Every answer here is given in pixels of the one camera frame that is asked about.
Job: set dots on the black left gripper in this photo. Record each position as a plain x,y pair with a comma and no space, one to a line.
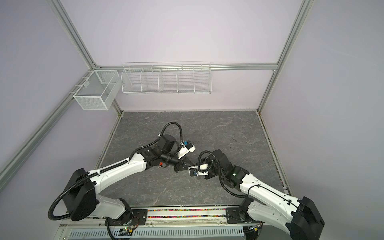
182,165

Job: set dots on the left aluminium frame post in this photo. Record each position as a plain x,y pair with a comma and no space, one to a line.
70,29

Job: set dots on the long white wire basket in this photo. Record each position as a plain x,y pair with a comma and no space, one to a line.
166,78

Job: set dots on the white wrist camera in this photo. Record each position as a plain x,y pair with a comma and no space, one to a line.
187,147
194,171

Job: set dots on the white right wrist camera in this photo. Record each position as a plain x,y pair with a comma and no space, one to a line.
194,171

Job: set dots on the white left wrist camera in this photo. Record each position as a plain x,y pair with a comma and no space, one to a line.
187,147

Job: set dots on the small white mesh basket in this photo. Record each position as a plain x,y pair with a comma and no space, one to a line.
99,90

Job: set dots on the white vented cable duct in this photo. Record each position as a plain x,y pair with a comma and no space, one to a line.
194,233

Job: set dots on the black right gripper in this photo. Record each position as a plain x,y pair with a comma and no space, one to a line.
208,176

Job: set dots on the aluminium frame corner post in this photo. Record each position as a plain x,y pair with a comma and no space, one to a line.
304,10

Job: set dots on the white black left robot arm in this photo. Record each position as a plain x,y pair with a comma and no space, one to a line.
83,198

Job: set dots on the aluminium base rail with beads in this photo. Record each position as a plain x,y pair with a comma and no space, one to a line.
219,215

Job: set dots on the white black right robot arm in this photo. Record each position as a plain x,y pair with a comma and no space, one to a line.
300,218

